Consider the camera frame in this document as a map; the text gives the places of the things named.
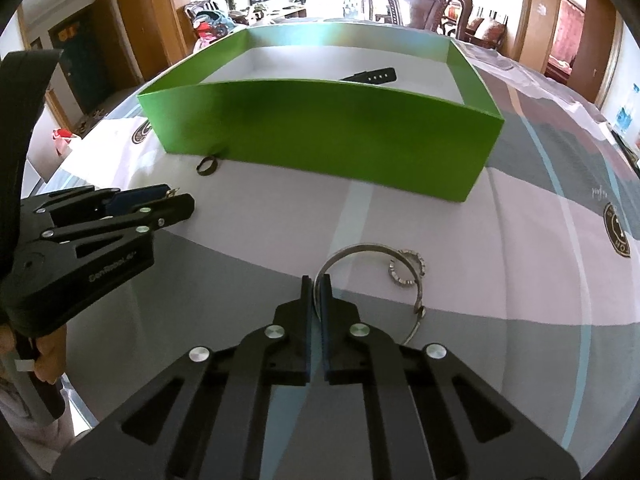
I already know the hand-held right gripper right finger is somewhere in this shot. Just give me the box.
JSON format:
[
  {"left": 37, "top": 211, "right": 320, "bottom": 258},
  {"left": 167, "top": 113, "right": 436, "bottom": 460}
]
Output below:
[{"left": 320, "top": 274, "right": 583, "bottom": 480}]

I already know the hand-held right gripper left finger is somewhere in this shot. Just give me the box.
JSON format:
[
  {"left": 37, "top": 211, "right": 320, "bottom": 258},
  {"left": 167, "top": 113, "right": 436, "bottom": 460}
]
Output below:
[{"left": 50, "top": 275, "right": 313, "bottom": 480}]

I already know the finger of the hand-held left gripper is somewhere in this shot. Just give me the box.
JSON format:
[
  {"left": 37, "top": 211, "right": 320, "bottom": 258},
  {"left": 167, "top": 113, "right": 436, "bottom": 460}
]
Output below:
[
  {"left": 20, "top": 184, "right": 171, "bottom": 228},
  {"left": 42, "top": 192, "right": 196, "bottom": 244}
]

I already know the silver bangle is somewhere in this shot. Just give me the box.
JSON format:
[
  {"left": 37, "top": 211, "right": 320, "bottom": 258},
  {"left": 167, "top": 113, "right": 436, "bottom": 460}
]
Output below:
[{"left": 314, "top": 243, "right": 427, "bottom": 347}]

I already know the green cardboard box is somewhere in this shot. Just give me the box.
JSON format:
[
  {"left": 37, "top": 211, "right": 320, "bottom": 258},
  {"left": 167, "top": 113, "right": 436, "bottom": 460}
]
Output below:
[{"left": 136, "top": 19, "right": 503, "bottom": 204}]

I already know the person's left hand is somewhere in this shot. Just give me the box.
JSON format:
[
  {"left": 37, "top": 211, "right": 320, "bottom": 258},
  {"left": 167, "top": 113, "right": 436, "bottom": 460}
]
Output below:
[{"left": 0, "top": 320, "right": 68, "bottom": 386}]

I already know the pair of shoes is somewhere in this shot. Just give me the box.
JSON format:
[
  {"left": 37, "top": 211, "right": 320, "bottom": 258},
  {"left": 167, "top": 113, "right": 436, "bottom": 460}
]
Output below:
[{"left": 75, "top": 107, "right": 108, "bottom": 133}]

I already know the dark entrance door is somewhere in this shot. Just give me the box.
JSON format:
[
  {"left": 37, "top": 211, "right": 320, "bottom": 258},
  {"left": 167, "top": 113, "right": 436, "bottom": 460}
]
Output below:
[{"left": 47, "top": 7, "right": 108, "bottom": 116}]

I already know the pile of clothes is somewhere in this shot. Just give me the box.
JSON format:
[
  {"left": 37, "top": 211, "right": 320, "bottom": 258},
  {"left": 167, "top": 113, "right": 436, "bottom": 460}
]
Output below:
[{"left": 192, "top": 7, "right": 236, "bottom": 41}]

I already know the wooden television cabinet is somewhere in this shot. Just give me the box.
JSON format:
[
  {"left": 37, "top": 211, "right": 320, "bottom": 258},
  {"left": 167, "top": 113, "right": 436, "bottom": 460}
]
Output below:
[{"left": 260, "top": 2, "right": 308, "bottom": 21}]

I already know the dark carved wooden chair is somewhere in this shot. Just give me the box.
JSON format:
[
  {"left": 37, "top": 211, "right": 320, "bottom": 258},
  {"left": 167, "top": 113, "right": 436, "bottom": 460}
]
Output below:
[{"left": 361, "top": 0, "right": 473, "bottom": 40}]

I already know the wooden sofa with cushions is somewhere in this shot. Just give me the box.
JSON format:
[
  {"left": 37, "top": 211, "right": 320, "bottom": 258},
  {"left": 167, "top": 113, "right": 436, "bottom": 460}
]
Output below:
[{"left": 467, "top": 7, "right": 508, "bottom": 51}]

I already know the black flat device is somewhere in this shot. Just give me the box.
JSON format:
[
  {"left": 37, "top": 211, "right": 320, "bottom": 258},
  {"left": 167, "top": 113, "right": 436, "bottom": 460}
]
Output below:
[{"left": 612, "top": 132, "right": 640, "bottom": 166}]

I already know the clear water bottle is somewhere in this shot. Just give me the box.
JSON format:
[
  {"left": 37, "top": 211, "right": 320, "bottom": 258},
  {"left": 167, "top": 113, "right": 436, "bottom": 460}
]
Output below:
[{"left": 612, "top": 100, "right": 638, "bottom": 136}]

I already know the black ring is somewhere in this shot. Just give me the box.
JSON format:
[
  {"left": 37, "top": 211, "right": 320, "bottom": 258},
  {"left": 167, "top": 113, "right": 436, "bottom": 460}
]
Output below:
[{"left": 196, "top": 152, "right": 221, "bottom": 177}]

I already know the silver notched ring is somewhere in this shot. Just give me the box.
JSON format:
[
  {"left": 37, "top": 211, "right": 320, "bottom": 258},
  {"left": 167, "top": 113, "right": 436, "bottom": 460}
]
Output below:
[{"left": 389, "top": 248, "right": 426, "bottom": 289}]

